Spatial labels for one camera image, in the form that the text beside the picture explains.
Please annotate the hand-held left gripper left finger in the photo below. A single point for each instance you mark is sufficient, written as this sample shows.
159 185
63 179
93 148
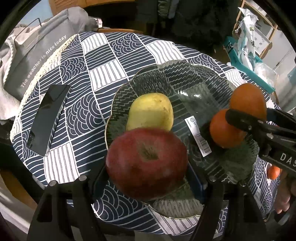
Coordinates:
81 197

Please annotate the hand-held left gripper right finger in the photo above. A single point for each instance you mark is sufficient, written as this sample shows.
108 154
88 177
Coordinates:
195 183

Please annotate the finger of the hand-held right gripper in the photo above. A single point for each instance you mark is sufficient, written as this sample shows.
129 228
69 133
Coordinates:
245 124
282 118

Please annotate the small orange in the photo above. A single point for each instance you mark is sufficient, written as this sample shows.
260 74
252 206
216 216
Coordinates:
273 172

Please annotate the large orange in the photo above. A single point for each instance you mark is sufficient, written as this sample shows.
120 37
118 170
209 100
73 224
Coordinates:
248 100
224 133

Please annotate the red apple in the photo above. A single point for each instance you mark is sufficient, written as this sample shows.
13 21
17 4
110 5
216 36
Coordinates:
148 162

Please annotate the clear glass plate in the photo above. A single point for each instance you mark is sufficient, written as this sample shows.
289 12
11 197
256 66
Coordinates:
196 92

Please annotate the yellow pear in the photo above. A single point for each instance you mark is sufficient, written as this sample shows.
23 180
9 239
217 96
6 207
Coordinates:
150 111

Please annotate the person's right hand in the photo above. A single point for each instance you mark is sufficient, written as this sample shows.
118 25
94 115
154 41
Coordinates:
283 199

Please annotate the clear plastic bags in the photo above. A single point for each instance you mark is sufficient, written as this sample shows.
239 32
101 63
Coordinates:
266 71

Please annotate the teal plastic basket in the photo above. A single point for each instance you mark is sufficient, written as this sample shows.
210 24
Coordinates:
231 49

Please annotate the wooden shelf rack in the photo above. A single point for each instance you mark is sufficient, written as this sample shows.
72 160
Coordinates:
269 40

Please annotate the white patterned box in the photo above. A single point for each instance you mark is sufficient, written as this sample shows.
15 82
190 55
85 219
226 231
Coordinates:
261 39

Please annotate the black smartphone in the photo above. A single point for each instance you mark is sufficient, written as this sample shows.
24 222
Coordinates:
48 115

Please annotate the white printed rice bag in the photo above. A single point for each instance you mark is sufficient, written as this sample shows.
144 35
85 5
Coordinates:
248 30

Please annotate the black hooded coat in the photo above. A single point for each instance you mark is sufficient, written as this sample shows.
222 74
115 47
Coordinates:
196 23

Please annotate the white fleece cloth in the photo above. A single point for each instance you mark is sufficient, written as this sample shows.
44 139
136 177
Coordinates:
7 109

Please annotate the blue white patterned tablecloth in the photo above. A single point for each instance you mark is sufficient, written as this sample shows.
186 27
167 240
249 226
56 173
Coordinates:
97 58

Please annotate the grey fabric bag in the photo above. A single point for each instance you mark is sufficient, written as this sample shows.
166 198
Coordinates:
41 46

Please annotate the grey clothing heap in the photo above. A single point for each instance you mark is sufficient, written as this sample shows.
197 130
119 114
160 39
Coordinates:
90 20

